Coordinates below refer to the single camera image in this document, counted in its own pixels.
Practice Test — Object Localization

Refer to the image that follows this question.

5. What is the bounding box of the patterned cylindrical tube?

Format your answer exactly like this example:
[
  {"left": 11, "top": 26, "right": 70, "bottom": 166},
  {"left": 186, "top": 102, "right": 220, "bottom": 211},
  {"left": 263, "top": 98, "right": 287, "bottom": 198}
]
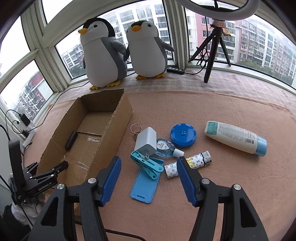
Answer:
[{"left": 164, "top": 150, "right": 213, "bottom": 179}]

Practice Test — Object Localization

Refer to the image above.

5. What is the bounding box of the blue phone stand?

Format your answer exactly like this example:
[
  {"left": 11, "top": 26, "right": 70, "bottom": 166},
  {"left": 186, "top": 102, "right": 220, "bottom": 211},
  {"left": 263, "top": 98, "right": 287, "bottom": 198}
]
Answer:
[{"left": 130, "top": 157, "right": 164, "bottom": 203}]

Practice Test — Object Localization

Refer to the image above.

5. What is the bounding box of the teal clothes peg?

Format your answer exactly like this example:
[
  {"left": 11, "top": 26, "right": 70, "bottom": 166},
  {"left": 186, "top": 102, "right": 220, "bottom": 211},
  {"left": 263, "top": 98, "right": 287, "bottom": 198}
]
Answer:
[{"left": 130, "top": 151, "right": 164, "bottom": 180}]

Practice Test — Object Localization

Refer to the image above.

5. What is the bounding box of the blue round tape measure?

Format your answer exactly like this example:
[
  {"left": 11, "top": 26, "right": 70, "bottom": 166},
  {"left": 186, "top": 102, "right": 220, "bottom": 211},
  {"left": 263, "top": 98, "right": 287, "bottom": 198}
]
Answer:
[{"left": 170, "top": 123, "right": 197, "bottom": 148}]

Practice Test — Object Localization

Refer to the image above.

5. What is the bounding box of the white usb wall charger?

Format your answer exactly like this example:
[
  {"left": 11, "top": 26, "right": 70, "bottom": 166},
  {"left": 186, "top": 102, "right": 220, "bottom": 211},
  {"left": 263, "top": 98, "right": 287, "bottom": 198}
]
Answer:
[{"left": 134, "top": 126, "right": 157, "bottom": 157}]

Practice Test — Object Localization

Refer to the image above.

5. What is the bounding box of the black cylindrical device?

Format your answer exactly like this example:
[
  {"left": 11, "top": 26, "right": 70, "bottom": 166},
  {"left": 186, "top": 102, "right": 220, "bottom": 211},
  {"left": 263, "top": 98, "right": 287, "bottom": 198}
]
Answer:
[{"left": 65, "top": 131, "right": 78, "bottom": 151}]

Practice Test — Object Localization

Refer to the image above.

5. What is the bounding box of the key ring with keys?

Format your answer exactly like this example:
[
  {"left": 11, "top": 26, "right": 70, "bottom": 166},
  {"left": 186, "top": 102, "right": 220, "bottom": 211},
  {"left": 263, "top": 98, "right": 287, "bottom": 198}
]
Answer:
[{"left": 129, "top": 123, "right": 143, "bottom": 142}]

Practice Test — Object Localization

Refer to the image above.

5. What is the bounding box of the white lotion bottle blue cap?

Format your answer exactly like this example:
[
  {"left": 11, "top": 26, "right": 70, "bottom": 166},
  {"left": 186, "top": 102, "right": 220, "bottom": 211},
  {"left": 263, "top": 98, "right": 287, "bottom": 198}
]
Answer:
[{"left": 204, "top": 121, "right": 268, "bottom": 157}]

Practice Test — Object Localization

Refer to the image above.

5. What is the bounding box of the person left gloved hand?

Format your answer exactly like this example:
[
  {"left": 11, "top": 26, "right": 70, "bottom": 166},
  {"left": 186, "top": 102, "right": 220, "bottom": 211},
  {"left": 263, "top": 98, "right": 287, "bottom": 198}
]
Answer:
[{"left": 11, "top": 193, "right": 45, "bottom": 227}]

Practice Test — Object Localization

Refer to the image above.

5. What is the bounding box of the open cardboard box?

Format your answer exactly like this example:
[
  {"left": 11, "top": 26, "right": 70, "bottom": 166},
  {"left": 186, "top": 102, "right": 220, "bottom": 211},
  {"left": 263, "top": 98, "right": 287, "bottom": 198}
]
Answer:
[{"left": 38, "top": 89, "right": 132, "bottom": 186}]

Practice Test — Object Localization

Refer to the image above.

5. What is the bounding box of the white power strip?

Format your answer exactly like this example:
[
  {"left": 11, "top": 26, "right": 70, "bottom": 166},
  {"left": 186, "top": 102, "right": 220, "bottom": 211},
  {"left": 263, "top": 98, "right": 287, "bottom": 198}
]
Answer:
[{"left": 16, "top": 120, "right": 37, "bottom": 147}]

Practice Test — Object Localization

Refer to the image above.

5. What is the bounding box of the black power adapter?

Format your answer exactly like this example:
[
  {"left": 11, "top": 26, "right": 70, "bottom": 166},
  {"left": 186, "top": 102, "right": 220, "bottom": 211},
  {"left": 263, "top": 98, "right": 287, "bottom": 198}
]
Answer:
[{"left": 21, "top": 113, "right": 31, "bottom": 126}]

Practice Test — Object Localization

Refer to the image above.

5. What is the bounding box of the pink floor blanket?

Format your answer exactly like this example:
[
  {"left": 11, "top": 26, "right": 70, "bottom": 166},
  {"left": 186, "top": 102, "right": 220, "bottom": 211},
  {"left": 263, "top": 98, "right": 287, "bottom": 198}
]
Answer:
[{"left": 23, "top": 67, "right": 296, "bottom": 241}]

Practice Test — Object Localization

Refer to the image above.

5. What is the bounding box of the black inline remote control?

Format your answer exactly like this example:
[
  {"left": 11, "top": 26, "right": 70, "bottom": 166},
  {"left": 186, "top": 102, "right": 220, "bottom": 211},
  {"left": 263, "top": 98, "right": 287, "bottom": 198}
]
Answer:
[{"left": 166, "top": 67, "right": 185, "bottom": 75}]

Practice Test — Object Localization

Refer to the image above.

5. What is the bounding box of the large plush penguin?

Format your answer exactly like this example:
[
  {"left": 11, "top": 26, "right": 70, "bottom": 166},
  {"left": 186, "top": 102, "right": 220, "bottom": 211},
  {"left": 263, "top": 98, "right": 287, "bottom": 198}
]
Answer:
[{"left": 78, "top": 17, "right": 127, "bottom": 90}]

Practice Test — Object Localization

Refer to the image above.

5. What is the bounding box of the small plush penguin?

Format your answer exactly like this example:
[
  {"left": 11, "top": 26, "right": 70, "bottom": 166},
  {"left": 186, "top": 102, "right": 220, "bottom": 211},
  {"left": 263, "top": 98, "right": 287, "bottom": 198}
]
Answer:
[{"left": 124, "top": 21, "right": 175, "bottom": 80}]

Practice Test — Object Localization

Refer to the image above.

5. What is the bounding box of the black tripod stand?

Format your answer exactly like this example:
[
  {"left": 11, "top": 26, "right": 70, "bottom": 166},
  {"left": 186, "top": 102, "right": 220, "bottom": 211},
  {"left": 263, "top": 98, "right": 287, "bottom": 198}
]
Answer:
[{"left": 188, "top": 20, "right": 231, "bottom": 83}]

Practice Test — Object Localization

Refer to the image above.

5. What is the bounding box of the black cable on floor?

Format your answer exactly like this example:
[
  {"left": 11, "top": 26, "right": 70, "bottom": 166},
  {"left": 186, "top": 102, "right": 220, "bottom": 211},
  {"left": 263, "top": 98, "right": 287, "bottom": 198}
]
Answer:
[{"left": 4, "top": 81, "right": 90, "bottom": 140}]

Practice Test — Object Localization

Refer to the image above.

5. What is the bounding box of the white ring light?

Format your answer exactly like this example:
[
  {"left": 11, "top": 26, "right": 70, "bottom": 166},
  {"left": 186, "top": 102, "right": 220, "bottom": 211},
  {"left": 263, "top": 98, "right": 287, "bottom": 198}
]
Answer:
[{"left": 177, "top": 0, "right": 260, "bottom": 21}]

